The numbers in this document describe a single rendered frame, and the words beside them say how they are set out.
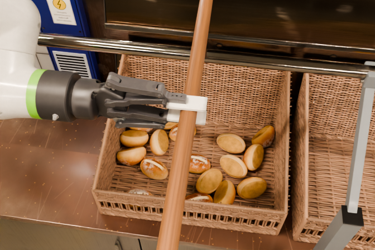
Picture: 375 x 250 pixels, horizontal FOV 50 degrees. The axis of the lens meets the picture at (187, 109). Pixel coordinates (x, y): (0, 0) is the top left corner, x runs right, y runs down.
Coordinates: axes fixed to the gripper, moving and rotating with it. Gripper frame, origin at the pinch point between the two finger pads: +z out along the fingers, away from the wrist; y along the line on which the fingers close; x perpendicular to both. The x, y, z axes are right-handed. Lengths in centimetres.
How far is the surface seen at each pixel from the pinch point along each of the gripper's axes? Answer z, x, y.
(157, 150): -13, -26, 56
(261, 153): 21, -30, 56
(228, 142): 10, -33, 56
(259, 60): 13.0, -16.8, 2.4
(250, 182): 18, -17, 54
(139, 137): -20, -30, 55
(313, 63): 23.8, -17.0, 2.1
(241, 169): 15, -22, 55
